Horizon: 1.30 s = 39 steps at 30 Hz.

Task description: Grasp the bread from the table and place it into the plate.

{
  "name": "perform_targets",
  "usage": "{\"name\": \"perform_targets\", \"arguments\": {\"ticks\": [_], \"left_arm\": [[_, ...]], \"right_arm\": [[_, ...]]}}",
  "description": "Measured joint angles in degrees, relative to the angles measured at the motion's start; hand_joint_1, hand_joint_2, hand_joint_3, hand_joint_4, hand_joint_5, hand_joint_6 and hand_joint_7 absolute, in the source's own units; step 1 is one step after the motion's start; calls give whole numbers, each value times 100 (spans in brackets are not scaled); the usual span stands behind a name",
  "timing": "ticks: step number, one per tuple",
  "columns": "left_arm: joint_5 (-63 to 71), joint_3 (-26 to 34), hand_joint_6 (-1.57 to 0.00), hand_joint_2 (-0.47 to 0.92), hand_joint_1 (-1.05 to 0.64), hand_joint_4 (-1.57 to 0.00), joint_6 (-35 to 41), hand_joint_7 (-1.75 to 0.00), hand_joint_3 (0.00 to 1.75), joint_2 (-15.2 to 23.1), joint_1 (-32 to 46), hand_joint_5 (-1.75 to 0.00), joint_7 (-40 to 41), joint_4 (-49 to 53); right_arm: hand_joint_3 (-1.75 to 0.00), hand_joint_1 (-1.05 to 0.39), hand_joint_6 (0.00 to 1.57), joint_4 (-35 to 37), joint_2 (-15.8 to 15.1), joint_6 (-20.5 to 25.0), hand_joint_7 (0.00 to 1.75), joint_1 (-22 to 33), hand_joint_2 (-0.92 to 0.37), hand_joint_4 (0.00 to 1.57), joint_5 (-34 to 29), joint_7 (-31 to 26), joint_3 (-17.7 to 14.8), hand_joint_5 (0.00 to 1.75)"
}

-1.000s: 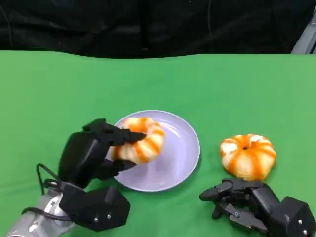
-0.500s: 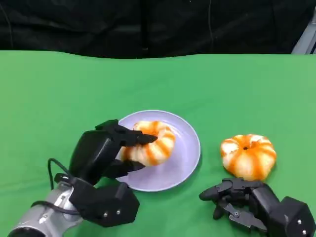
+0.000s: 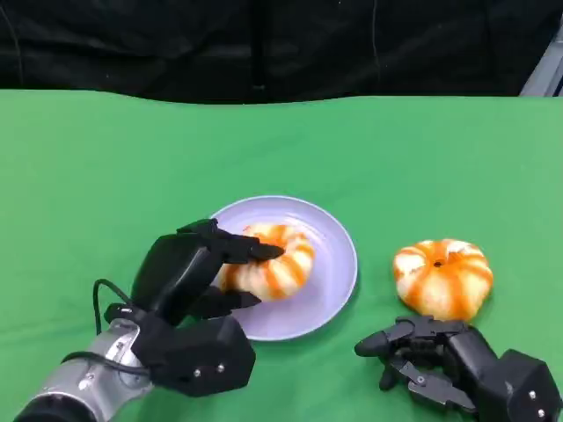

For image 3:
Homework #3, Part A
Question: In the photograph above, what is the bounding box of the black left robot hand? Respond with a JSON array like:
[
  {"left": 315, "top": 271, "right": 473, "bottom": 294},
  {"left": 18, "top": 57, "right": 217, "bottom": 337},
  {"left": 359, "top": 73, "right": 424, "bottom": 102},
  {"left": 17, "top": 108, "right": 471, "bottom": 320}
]
[{"left": 130, "top": 218, "right": 285, "bottom": 327}]

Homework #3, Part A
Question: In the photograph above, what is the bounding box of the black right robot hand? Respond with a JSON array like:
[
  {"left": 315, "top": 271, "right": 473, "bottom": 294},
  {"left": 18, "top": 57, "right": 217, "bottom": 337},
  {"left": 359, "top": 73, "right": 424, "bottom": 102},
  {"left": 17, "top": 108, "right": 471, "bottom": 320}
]
[{"left": 355, "top": 316, "right": 503, "bottom": 417}]

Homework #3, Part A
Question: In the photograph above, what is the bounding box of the orange white toy bread roll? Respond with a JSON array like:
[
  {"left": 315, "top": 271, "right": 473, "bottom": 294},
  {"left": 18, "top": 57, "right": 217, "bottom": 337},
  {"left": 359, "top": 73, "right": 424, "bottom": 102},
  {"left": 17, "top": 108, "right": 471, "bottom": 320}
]
[
  {"left": 217, "top": 222, "right": 316, "bottom": 302},
  {"left": 392, "top": 238, "right": 494, "bottom": 322}
]

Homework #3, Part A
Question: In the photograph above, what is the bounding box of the lilac plate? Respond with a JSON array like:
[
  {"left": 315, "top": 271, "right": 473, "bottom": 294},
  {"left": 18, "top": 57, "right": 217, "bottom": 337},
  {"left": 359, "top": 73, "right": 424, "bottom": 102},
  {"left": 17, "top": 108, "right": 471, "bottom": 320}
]
[{"left": 209, "top": 195, "right": 359, "bottom": 343}]

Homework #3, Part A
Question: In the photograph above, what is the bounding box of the green table cloth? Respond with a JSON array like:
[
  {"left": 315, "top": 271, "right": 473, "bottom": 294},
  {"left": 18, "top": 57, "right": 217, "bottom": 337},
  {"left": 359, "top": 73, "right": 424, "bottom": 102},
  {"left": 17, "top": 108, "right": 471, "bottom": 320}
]
[{"left": 0, "top": 89, "right": 563, "bottom": 422}]

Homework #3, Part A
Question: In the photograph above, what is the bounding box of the black backdrop curtain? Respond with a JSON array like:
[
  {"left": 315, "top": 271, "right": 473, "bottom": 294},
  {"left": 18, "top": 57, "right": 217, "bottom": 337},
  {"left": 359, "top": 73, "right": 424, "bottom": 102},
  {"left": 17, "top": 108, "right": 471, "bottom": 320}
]
[{"left": 0, "top": 0, "right": 563, "bottom": 106}]

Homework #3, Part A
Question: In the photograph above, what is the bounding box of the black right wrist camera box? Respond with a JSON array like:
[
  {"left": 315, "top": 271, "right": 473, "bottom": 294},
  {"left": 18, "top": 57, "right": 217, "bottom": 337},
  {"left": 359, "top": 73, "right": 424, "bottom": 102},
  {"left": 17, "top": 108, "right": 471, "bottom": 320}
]
[{"left": 474, "top": 348, "right": 563, "bottom": 422}]

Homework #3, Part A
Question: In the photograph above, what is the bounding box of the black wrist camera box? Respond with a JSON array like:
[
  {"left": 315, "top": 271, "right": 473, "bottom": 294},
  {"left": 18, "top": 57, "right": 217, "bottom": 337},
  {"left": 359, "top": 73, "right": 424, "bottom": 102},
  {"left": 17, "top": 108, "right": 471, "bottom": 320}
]
[
  {"left": 474, "top": 348, "right": 563, "bottom": 422},
  {"left": 104, "top": 302, "right": 257, "bottom": 398}
]

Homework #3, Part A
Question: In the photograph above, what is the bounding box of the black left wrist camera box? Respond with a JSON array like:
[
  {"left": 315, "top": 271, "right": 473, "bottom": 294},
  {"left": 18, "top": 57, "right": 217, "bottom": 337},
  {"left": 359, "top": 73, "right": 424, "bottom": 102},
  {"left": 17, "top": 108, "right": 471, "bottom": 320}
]
[{"left": 104, "top": 302, "right": 257, "bottom": 398}]

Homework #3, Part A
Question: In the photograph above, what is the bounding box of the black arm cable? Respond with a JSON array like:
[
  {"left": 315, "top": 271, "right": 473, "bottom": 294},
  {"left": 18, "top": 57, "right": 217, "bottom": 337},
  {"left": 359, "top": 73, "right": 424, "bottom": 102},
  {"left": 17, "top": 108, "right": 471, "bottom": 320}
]
[{"left": 61, "top": 279, "right": 153, "bottom": 377}]

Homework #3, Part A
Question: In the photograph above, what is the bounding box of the grey metal frame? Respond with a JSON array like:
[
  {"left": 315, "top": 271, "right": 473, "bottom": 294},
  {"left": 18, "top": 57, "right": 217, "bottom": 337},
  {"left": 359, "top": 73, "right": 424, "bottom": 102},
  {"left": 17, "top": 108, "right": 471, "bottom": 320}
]
[{"left": 518, "top": 37, "right": 563, "bottom": 98}]

